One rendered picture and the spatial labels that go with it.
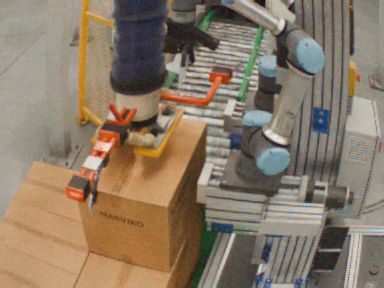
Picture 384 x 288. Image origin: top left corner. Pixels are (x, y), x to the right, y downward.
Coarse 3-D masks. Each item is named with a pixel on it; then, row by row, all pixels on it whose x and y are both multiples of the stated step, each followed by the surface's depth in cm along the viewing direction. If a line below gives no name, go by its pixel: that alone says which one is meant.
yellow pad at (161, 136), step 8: (160, 112) 253; (168, 112) 249; (176, 112) 253; (184, 112) 257; (176, 120) 249; (152, 128) 243; (168, 128) 244; (160, 136) 239; (168, 136) 240; (160, 144) 235; (136, 152) 232; (144, 152) 231; (152, 152) 231; (160, 152) 232
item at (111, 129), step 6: (108, 120) 223; (114, 120) 222; (102, 126) 220; (108, 126) 221; (114, 126) 221; (120, 126) 221; (126, 126) 220; (102, 132) 216; (108, 132) 216; (114, 132) 216; (120, 132) 218; (126, 132) 222; (108, 138) 217; (120, 138) 217; (126, 138) 221
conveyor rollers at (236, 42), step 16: (208, 32) 466; (224, 32) 471; (240, 32) 470; (256, 32) 474; (224, 48) 440; (240, 48) 439; (192, 64) 414; (208, 64) 412; (224, 64) 415; (240, 64) 415; (256, 64) 421; (176, 80) 392; (192, 80) 391; (208, 80) 393; (240, 80) 393; (192, 96) 375; (224, 96) 376; (192, 112) 360; (208, 112) 358; (208, 128) 343; (208, 144) 335; (224, 144) 333; (208, 160) 320; (224, 160) 319
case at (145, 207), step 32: (192, 128) 268; (128, 160) 248; (160, 160) 249; (192, 160) 255; (128, 192) 231; (160, 192) 232; (192, 192) 266; (96, 224) 242; (128, 224) 236; (160, 224) 230; (128, 256) 248; (160, 256) 241
